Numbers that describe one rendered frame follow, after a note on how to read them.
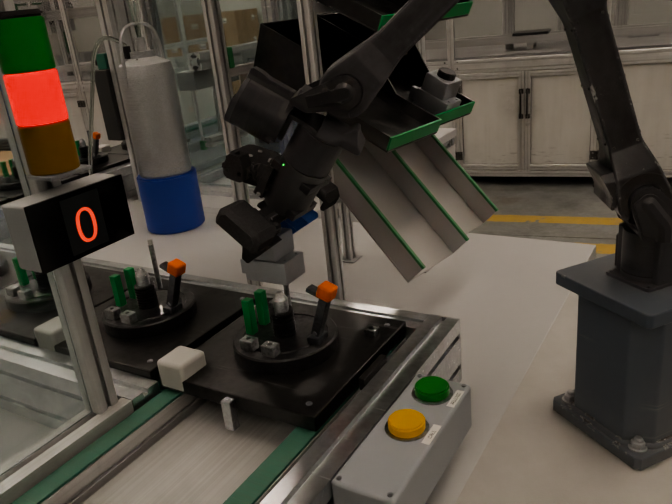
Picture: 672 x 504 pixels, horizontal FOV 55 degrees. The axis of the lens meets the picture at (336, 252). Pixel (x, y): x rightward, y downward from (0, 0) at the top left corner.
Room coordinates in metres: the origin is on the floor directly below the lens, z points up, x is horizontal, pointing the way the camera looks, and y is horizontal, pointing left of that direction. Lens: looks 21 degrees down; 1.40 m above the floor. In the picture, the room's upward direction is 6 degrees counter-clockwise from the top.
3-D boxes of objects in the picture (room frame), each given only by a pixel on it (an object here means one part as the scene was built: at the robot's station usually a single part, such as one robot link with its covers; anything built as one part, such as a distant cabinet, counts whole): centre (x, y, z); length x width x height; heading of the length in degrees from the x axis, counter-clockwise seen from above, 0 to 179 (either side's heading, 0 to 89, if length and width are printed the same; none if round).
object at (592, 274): (0.68, -0.36, 0.96); 0.15 x 0.15 x 0.20; 21
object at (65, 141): (0.67, 0.28, 1.28); 0.05 x 0.05 x 0.05
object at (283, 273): (0.77, 0.09, 1.11); 0.08 x 0.04 x 0.07; 58
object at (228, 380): (0.77, 0.08, 0.96); 0.24 x 0.24 x 0.02; 57
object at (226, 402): (0.66, 0.15, 0.95); 0.01 x 0.01 x 0.04; 57
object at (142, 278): (0.91, 0.29, 1.01); 0.24 x 0.24 x 0.13; 57
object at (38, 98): (0.67, 0.28, 1.33); 0.05 x 0.05 x 0.05
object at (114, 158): (2.14, 0.79, 1.01); 0.24 x 0.24 x 0.13; 57
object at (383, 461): (0.58, -0.06, 0.93); 0.21 x 0.07 x 0.06; 147
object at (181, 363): (0.74, 0.21, 0.97); 0.05 x 0.05 x 0.04; 57
